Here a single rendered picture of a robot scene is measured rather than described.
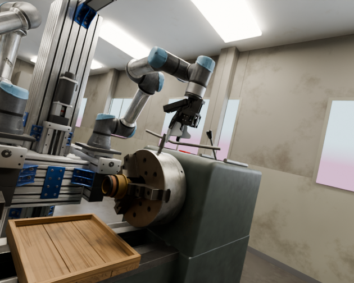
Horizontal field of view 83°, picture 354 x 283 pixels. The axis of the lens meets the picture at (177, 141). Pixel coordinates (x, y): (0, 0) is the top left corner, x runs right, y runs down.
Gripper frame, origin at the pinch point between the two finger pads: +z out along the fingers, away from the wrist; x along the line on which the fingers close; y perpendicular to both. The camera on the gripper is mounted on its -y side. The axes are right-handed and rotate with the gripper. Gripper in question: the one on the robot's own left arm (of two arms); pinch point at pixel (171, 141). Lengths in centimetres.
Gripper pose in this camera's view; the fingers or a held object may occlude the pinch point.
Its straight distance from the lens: 81.9
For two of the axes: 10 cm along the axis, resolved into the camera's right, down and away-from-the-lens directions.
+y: 8.4, 3.5, -4.1
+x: 4.1, 0.7, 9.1
